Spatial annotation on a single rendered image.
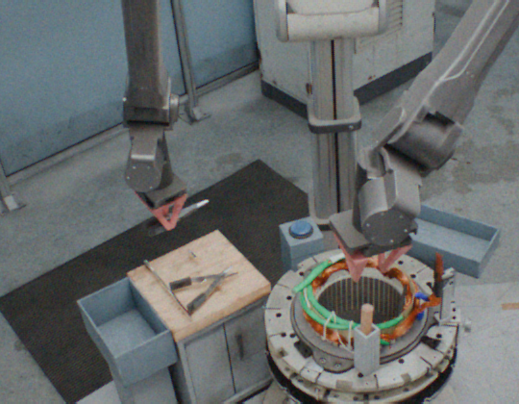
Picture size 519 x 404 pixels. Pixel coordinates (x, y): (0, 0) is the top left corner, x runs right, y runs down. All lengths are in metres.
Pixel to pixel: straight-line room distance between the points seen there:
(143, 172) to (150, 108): 0.10
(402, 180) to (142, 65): 0.42
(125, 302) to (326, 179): 0.51
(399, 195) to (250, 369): 0.76
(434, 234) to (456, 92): 0.70
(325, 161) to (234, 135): 2.08
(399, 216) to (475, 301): 0.92
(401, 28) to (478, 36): 2.95
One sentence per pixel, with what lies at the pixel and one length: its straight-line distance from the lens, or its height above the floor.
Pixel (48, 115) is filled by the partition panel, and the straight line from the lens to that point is 3.52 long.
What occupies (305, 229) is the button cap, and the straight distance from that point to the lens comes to 1.57.
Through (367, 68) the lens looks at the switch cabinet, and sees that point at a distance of 3.81.
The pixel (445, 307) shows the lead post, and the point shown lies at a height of 1.13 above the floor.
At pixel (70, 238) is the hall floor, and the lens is 3.34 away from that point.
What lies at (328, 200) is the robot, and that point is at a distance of 1.75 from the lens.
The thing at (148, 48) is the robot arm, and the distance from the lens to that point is 1.09.
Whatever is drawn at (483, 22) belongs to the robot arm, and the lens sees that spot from 0.93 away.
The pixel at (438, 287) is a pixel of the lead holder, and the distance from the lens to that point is 1.21.
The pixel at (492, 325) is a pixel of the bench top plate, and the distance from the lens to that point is 1.77.
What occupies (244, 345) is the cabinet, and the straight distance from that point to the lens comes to 1.52.
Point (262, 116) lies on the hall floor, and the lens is 3.86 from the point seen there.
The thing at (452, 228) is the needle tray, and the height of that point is 1.03.
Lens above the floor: 2.07
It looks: 39 degrees down
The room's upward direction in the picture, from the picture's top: 7 degrees counter-clockwise
